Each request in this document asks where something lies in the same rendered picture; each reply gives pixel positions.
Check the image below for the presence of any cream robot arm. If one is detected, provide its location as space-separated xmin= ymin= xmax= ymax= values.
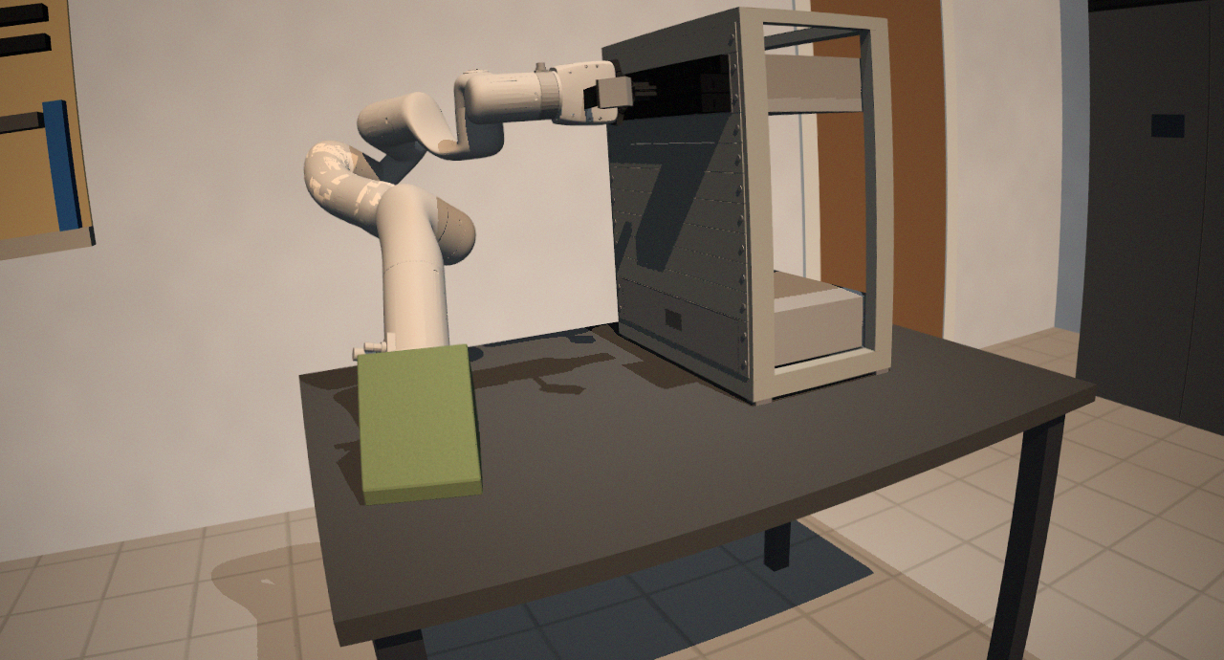
xmin=304 ymin=62 xmax=559 ymax=362

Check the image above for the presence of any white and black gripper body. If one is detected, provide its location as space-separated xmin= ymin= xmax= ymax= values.
xmin=550 ymin=61 xmax=618 ymax=125

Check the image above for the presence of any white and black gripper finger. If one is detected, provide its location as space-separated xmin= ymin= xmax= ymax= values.
xmin=610 ymin=91 xmax=657 ymax=125
xmin=610 ymin=59 xmax=657 ymax=92

